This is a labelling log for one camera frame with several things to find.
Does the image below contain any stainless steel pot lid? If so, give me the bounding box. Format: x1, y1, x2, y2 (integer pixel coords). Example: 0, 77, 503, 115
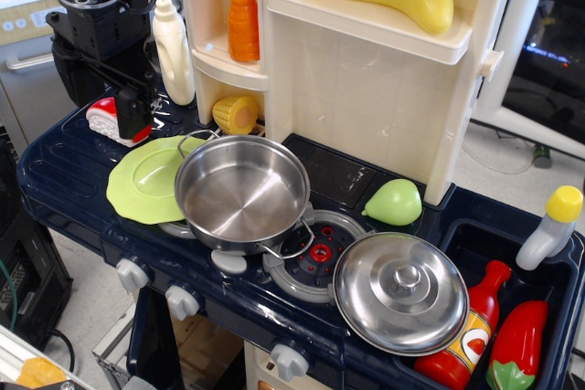
333, 232, 470, 356

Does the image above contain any red toy ketchup bottle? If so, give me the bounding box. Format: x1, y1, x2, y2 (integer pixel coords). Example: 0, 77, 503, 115
414, 260, 511, 389

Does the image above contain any green toy pear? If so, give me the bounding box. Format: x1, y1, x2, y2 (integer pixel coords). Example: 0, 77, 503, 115
361, 179, 422, 227

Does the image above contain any light green plastic plate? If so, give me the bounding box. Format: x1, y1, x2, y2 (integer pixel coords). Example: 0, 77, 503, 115
106, 136, 205, 225

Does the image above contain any left grey stove knob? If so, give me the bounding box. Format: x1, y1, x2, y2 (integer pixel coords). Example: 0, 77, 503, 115
115, 258, 150, 293

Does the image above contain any grey burner under pot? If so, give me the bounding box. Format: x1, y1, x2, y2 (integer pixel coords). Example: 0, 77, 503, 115
158, 222, 248, 275

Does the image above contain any middle grey stove knob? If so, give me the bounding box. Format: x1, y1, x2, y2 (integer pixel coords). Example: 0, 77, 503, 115
165, 285, 201, 321

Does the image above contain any grey faucet with yellow cap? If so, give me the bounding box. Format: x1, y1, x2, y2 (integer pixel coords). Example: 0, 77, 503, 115
516, 185, 584, 271

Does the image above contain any right grey stove knob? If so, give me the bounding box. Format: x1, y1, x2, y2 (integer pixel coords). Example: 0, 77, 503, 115
271, 343, 309, 382

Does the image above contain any grey stove knob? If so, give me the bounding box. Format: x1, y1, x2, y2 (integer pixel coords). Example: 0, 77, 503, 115
271, 343, 309, 382
165, 285, 201, 321
115, 258, 150, 293

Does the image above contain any orange toy carrot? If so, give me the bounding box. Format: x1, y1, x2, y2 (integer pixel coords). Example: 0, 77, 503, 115
228, 0, 260, 62

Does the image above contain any yellow toy corn cob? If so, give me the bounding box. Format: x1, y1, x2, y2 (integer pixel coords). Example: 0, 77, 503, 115
212, 95, 258, 134

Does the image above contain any grey toy stove burner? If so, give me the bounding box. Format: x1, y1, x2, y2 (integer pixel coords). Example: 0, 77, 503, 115
262, 209, 369, 304

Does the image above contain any red toy chili pepper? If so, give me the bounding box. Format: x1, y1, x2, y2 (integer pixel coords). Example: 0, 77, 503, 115
486, 300, 548, 389

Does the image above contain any cream toy kitchen shelf unit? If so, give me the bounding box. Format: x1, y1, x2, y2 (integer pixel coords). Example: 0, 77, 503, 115
184, 0, 506, 206

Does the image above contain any navy toy kitchen counter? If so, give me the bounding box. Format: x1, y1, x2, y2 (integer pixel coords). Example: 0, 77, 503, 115
17, 107, 584, 389

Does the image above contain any cream toy bottle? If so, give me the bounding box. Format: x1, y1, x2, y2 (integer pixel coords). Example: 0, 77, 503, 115
152, 0, 196, 106

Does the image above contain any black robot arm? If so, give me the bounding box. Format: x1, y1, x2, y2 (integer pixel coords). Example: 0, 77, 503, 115
47, 0, 158, 142

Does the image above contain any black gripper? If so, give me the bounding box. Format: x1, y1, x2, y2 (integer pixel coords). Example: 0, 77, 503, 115
51, 36, 158, 142

